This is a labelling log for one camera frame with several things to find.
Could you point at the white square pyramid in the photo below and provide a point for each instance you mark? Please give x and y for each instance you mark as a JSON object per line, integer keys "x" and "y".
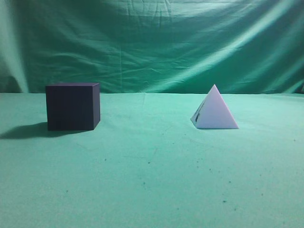
{"x": 213, "y": 113}

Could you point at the dark purple cube block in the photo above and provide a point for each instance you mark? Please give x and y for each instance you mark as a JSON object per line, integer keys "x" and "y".
{"x": 73, "y": 106}

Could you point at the green table cloth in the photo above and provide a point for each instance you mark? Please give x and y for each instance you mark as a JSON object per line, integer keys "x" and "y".
{"x": 146, "y": 166}

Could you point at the green backdrop cloth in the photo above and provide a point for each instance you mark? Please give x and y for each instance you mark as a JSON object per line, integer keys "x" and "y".
{"x": 153, "y": 46}

